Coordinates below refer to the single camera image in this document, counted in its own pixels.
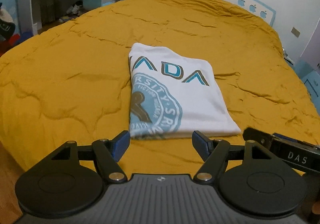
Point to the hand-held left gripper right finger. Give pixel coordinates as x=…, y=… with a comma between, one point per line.
x=201, y=145

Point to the brass wall switch plate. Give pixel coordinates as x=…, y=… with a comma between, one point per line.
x=295, y=32

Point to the white printed sweatshirt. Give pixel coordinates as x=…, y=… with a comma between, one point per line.
x=175, y=94

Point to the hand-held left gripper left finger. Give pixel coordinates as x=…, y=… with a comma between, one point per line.
x=121, y=145

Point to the blue nightstand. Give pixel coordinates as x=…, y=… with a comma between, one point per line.
x=311, y=79

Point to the yellow quilted bedspread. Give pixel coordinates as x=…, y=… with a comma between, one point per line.
x=75, y=76

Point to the white black plush toy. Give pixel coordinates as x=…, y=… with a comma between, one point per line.
x=6, y=24

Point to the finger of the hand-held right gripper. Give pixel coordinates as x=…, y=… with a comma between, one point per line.
x=281, y=136
x=257, y=136

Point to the white sneaker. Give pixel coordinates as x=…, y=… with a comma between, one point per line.
x=74, y=8

